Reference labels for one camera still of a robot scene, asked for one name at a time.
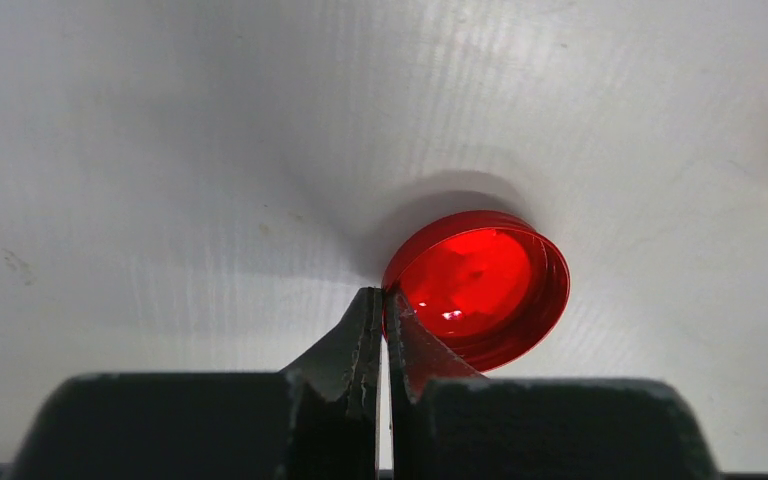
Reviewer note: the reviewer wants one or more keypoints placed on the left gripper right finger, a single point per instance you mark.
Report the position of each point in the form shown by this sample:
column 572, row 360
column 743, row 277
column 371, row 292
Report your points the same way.
column 451, row 422

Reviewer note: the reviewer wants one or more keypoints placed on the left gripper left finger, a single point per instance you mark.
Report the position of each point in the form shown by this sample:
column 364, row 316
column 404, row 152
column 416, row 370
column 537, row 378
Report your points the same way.
column 317, row 418

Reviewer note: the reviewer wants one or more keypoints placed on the red jar lid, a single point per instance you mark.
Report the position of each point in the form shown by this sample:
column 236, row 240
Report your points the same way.
column 484, row 282

